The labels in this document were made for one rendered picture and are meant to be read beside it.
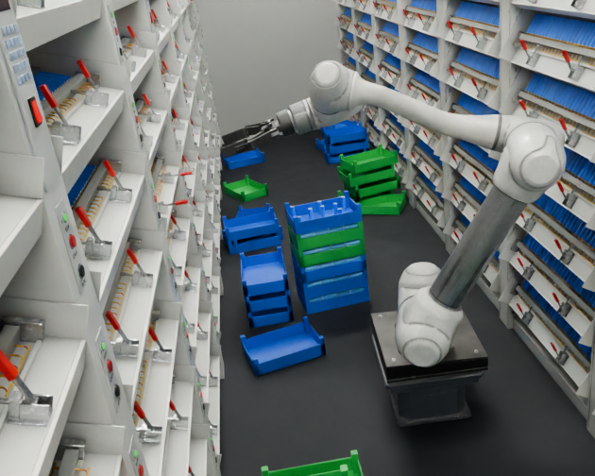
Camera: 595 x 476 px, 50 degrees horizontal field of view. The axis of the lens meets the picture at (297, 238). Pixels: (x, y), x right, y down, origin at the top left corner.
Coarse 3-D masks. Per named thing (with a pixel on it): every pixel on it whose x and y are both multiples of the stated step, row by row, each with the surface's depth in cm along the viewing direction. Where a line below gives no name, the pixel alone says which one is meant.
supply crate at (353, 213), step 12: (288, 204) 288; (312, 204) 292; (324, 204) 294; (348, 204) 295; (360, 204) 276; (288, 216) 285; (336, 216) 276; (348, 216) 277; (360, 216) 278; (300, 228) 274; (312, 228) 275; (324, 228) 276
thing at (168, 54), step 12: (156, 0) 262; (156, 12) 264; (168, 48) 270; (168, 60) 272; (180, 84) 276; (180, 96) 278; (192, 144) 287; (204, 216) 301; (204, 228) 303; (216, 264) 311
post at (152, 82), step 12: (120, 12) 197; (132, 12) 198; (144, 12) 198; (120, 24) 199; (132, 24) 199; (144, 24) 199; (156, 48) 208; (156, 60) 204; (156, 72) 205; (144, 84) 207; (156, 84) 207; (168, 108) 215; (168, 120) 212; (168, 132) 214; (168, 144) 215; (180, 168) 222; (180, 180) 221; (180, 192) 222; (192, 216) 233; (192, 228) 228; (192, 240) 230; (192, 252) 232; (204, 288) 238; (204, 300) 240
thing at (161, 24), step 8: (152, 16) 264; (160, 16) 264; (168, 16) 264; (160, 24) 249; (168, 24) 266; (160, 32) 248; (168, 32) 259; (160, 40) 227; (168, 40) 265; (160, 48) 225
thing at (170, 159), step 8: (160, 152) 216; (168, 152) 216; (176, 152) 216; (168, 160) 217; (176, 160) 217; (168, 168) 214; (176, 168) 216; (160, 184) 198; (168, 184) 200; (176, 184) 205; (168, 192) 193; (160, 200) 185; (168, 200) 187; (168, 208) 181; (168, 216) 175; (168, 224) 177
